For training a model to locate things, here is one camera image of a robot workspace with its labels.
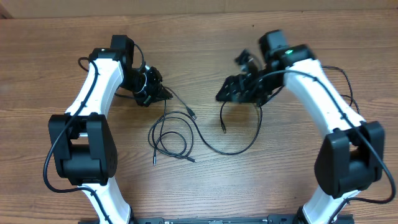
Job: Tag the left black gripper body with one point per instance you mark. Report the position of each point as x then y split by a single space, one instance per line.
152 80

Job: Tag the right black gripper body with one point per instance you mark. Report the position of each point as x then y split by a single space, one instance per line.
254 89

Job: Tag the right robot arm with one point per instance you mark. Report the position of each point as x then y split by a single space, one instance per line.
350 158

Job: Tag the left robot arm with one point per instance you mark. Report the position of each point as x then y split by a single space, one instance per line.
83 156

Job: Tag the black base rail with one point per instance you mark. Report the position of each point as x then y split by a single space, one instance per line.
214 221

